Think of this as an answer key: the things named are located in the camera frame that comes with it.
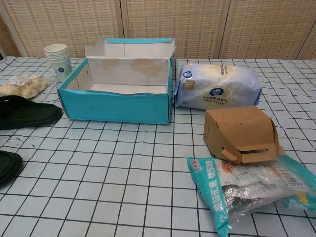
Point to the clear bag of pale snacks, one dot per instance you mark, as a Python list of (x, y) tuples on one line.
[(27, 86)]

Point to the teal plastic snack bag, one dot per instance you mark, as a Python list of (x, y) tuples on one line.
[(247, 192)]

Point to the teal cardboard shoe box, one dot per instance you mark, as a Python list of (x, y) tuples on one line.
[(111, 106)]

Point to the black rubber slipper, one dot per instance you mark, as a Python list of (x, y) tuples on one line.
[(7, 168), (29, 116)]

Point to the stack of white paper cups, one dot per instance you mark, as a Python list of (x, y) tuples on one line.
[(60, 66)]

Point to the woven folding screen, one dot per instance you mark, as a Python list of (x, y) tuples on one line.
[(197, 24)]

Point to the blue white tissue pack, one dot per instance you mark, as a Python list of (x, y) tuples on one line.
[(222, 86)]

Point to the blue checkered tablecloth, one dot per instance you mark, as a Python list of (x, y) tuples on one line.
[(123, 172)]

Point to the brown cardboard takeaway box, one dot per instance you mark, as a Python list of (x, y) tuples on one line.
[(237, 128)]

